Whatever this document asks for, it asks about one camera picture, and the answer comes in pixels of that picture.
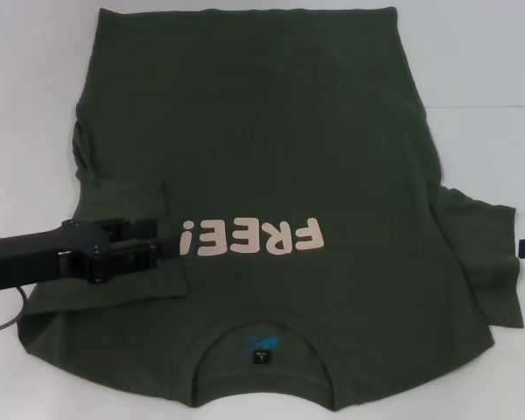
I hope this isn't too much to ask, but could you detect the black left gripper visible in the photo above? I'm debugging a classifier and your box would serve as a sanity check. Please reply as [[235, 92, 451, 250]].
[[0, 216, 185, 294]]

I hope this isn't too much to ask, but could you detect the dark green FREE! t-shirt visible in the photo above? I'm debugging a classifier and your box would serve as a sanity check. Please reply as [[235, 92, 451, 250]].
[[21, 4, 525, 415]]

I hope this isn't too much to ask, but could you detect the left gripper cable with plug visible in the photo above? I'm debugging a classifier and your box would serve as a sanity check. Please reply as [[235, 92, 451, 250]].
[[0, 286, 31, 337]]

